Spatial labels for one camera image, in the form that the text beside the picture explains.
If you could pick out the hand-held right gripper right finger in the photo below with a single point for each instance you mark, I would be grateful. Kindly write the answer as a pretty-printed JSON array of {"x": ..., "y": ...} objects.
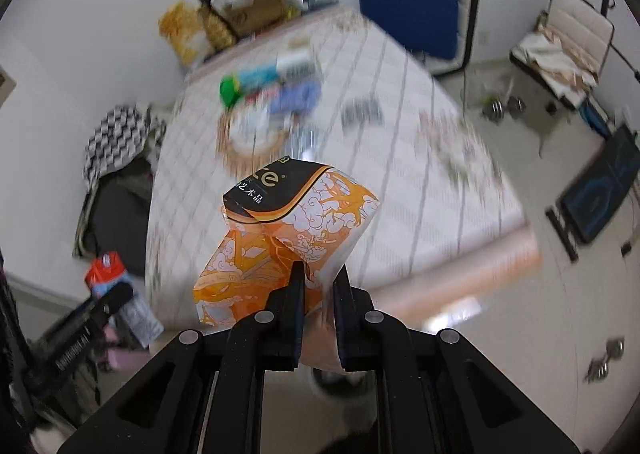
[{"x": 340, "y": 324}]

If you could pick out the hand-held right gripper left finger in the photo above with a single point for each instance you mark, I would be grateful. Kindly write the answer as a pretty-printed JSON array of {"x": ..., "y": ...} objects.
[{"x": 299, "y": 319}]

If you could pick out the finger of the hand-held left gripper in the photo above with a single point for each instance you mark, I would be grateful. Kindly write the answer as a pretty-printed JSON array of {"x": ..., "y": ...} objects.
[{"x": 114, "y": 298}]

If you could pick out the red and white packet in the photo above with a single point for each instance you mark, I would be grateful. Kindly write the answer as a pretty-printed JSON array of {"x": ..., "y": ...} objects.
[{"x": 131, "y": 314}]

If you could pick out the orange patterned paper carton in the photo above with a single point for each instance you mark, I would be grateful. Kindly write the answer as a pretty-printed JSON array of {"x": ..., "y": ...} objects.
[{"x": 300, "y": 214}]

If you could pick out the black bag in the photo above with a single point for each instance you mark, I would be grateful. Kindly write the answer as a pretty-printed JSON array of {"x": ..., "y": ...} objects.
[{"x": 120, "y": 209}]

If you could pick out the checkered cloth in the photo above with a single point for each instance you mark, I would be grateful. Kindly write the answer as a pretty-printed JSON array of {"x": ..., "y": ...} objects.
[{"x": 117, "y": 139}]

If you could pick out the table with checked cloth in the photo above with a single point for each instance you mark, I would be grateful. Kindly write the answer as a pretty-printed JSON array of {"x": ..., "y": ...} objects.
[{"x": 400, "y": 174}]

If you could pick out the round woven plate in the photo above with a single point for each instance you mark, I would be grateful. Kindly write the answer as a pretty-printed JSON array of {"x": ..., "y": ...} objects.
[{"x": 250, "y": 134}]

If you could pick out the dark small packet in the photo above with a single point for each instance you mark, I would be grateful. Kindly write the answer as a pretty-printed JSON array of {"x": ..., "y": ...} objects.
[{"x": 363, "y": 112}]

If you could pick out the blue packet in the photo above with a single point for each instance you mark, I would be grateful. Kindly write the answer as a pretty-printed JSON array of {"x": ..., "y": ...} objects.
[{"x": 295, "y": 96}]

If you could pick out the green bottle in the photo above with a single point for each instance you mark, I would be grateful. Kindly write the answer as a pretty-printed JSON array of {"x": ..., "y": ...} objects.
[{"x": 229, "y": 90}]

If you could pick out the metal dumbbell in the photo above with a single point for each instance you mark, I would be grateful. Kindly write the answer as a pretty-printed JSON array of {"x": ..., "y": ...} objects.
[
  {"x": 605, "y": 359},
  {"x": 502, "y": 107}
]

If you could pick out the yellow plastic bag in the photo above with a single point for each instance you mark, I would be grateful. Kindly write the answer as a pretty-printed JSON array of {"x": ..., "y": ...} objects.
[{"x": 186, "y": 34}]

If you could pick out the black and blue board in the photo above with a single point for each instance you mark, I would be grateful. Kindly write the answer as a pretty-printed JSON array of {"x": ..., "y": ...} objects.
[{"x": 600, "y": 184}]

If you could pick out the cardboard box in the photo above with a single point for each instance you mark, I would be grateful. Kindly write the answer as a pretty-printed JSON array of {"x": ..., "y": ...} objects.
[{"x": 252, "y": 9}]

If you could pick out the beige cloth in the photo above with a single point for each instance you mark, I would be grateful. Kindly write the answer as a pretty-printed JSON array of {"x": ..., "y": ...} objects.
[{"x": 555, "y": 59}]

